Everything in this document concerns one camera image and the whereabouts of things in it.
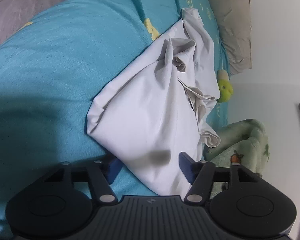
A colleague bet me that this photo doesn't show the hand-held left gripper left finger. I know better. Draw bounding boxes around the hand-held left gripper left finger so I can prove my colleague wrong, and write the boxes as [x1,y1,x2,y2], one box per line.
[42,155,123,205]

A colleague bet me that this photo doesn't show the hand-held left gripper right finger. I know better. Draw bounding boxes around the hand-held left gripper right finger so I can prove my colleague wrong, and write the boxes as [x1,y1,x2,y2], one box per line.
[179,151,262,204]

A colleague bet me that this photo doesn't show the white t-shirt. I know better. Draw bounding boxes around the white t-shirt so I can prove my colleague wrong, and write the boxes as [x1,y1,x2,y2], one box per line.
[86,8,222,196]

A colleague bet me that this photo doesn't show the green printed fleece blanket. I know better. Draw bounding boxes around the green printed fleece blanket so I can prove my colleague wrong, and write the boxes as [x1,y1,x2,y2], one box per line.
[206,119,269,193]

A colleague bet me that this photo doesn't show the green plush toy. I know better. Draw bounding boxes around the green plush toy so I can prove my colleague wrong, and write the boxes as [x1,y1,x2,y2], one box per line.
[216,69,233,103]

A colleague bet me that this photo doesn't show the grey pillow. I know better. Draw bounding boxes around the grey pillow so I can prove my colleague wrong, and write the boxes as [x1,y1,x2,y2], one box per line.
[208,0,253,75]

